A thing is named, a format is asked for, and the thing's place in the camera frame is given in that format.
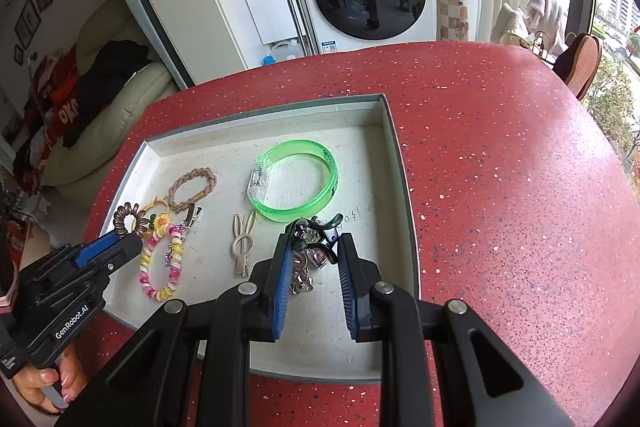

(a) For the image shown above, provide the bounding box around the colourful beaded bracelet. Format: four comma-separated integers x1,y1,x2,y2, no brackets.
138,223,184,303

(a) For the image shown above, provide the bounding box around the green translucent bracelet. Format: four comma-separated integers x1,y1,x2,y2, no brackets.
247,139,339,224

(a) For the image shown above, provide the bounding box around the pale pink blanket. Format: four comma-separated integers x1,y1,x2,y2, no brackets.
525,0,571,58

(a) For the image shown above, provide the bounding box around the large wall picture frame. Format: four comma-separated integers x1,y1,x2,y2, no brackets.
14,0,42,50

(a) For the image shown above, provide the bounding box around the dark clothing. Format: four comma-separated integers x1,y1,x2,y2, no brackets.
62,39,151,148

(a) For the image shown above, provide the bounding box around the red printed cloth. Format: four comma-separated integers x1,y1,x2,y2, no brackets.
30,47,83,142

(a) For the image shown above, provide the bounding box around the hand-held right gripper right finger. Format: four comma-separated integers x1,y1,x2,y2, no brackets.
336,232,576,427

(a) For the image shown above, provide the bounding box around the translucent plastic jug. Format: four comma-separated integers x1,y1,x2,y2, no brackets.
263,38,305,66

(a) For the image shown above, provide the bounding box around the yellow sunflower hair tie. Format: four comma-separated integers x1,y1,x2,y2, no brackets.
140,195,173,233

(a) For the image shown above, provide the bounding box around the brown braided bracelet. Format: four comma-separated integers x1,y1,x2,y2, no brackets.
166,167,218,214

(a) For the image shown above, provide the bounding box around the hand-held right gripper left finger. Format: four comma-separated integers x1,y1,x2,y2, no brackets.
55,234,296,427

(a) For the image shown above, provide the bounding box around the beige blanket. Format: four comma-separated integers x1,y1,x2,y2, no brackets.
490,3,531,48

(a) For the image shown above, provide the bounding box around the cream leather sofa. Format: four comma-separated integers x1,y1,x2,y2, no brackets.
42,14,178,188

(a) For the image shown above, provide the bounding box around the beige bunny hair clip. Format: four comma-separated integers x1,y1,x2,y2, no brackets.
231,212,257,278

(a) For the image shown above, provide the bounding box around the grey tray with white lining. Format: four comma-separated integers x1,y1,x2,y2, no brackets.
100,93,421,383

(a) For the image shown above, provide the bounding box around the brown spiral hair tie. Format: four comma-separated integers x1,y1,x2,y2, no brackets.
113,203,151,238

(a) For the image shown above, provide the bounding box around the dark hair claw clip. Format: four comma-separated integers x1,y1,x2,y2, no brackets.
285,213,346,264

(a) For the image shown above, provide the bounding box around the silver star hair clip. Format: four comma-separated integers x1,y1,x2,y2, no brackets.
164,203,203,269

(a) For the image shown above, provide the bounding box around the person's left hand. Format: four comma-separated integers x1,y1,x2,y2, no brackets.
12,346,91,415

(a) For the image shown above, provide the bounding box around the silver heart keychain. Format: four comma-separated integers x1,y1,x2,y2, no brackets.
289,227,331,297

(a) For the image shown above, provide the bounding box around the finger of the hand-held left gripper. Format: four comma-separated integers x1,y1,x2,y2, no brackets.
35,233,144,309
22,229,127,284

